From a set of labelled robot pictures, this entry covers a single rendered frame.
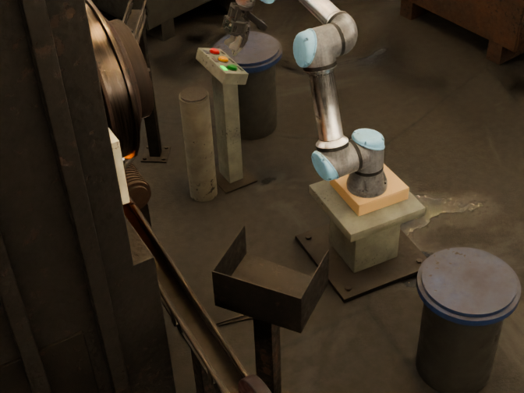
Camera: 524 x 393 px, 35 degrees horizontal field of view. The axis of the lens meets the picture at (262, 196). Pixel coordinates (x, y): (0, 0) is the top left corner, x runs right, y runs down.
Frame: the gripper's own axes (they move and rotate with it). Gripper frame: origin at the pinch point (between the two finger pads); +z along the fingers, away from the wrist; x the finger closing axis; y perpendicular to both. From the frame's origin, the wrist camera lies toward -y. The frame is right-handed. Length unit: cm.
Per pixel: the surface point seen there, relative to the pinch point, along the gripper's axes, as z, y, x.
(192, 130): 34.1, 11.0, 1.1
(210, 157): 46.3, 0.2, 2.3
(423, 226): 45, -69, 65
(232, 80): 9.9, 1.1, 4.5
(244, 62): 16.1, -24.6, -26.2
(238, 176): 60, -21, -2
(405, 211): 25, -36, 79
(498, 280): 15, -26, 132
